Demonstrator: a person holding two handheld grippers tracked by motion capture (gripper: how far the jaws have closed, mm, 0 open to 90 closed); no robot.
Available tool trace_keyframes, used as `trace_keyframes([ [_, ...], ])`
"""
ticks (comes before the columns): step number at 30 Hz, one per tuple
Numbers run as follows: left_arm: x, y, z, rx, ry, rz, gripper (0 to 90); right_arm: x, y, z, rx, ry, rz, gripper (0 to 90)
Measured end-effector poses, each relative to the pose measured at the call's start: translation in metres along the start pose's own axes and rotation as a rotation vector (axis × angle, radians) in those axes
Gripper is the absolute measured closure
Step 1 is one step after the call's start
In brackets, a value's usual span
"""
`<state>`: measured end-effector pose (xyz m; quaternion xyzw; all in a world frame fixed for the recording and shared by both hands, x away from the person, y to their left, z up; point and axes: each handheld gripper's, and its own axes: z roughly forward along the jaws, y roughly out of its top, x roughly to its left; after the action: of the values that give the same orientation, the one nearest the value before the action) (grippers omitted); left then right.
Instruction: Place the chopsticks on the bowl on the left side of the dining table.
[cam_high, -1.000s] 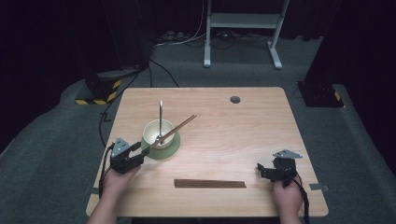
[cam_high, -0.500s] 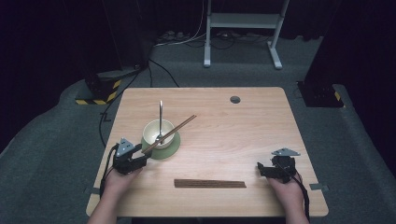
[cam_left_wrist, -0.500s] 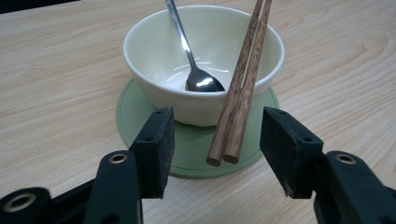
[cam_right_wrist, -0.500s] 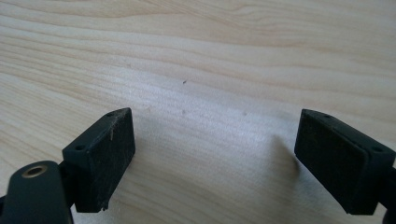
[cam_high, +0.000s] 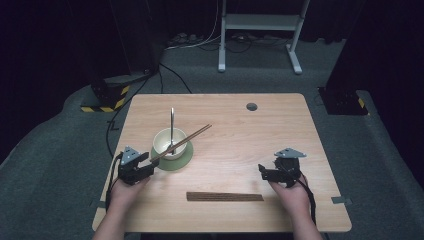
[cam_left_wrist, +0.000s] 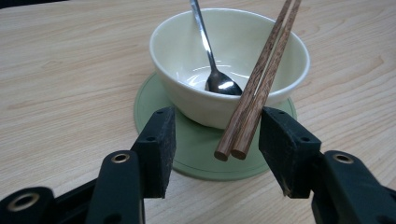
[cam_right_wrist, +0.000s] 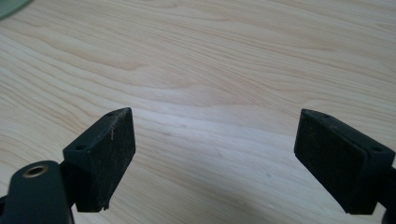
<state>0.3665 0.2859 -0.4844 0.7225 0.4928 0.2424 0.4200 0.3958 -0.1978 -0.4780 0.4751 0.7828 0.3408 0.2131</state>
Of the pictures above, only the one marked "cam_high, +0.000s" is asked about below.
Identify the metal spoon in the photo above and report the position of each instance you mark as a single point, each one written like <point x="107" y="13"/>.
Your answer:
<point x="172" y="123"/>

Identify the person's left hand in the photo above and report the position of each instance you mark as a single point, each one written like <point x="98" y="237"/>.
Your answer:
<point x="125" y="195"/>

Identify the brown wooden chopstick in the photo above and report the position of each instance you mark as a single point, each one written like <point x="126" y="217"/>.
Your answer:
<point x="191" y="138"/>
<point x="186" y="139"/>

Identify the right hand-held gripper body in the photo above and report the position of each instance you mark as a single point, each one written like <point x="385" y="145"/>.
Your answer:
<point x="288" y="168"/>

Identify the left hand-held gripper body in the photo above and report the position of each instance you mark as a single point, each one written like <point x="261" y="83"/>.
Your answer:
<point x="131" y="170"/>

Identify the black stand with striped base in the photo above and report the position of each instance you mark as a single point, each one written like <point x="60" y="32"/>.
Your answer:
<point x="110" y="96"/>

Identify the dark brown wooden strip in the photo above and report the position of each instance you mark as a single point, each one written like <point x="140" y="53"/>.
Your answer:
<point x="225" y="196"/>

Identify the green round saucer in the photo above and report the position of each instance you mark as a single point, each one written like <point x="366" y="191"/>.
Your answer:
<point x="181" y="161"/>

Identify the person's right hand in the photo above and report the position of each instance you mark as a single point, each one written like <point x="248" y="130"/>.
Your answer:
<point x="291" y="198"/>

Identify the white metal stand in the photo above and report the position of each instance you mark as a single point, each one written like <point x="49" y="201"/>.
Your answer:
<point x="260" y="21"/>

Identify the black stand with dark base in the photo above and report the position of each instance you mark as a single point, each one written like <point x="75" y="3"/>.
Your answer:
<point x="343" y="100"/>

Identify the dark power strip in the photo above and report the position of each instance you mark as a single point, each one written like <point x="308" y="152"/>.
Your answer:
<point x="181" y="38"/>

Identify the grey tape piece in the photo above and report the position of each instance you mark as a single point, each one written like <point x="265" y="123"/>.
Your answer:
<point x="98" y="204"/>
<point x="340" y="200"/>

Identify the cream ceramic bowl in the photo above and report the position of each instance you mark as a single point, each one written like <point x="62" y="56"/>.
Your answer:
<point x="165" y="141"/>

